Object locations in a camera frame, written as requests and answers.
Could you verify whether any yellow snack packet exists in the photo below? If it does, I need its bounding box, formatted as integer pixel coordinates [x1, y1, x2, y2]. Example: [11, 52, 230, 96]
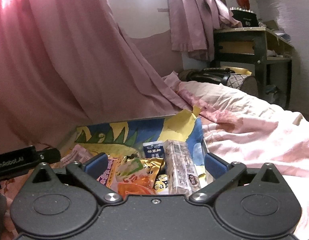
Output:
[97, 158, 120, 187]

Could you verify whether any clear nut bar packet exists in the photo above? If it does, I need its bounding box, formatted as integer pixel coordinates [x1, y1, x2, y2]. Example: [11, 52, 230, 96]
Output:
[163, 140, 201, 198]

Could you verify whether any dark blue powder stick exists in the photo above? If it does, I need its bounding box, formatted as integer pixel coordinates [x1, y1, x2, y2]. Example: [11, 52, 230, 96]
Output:
[143, 141, 165, 158]

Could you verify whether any golden candy packet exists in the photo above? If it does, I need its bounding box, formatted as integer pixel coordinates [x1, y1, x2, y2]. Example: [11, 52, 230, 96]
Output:
[141, 158, 169, 194]

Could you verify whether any white barcode snack packet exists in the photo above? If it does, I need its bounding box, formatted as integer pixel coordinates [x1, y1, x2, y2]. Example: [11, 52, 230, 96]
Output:
[61, 144, 93, 166]

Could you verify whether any grey tray with cartoon liner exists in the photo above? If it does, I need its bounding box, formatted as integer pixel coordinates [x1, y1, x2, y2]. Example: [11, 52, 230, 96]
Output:
[54, 109, 210, 181]

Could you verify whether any pink floral bed sheet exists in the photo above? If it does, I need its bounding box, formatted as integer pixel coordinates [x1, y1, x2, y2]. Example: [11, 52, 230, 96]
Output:
[0, 81, 309, 239]

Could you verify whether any dark quilted bag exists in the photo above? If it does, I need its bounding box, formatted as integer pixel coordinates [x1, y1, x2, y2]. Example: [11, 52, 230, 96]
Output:
[178, 68, 259, 96]

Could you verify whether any pink curtain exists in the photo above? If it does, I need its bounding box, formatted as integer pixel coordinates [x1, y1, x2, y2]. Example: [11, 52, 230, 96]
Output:
[0, 0, 189, 154]

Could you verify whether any dark wooden side table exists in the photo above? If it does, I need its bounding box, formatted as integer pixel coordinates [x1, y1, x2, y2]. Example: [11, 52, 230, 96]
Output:
[214, 27, 293, 109]

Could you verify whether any hanging mauve cloth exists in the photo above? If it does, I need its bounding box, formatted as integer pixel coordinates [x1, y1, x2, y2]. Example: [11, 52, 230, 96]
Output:
[168, 0, 242, 61]

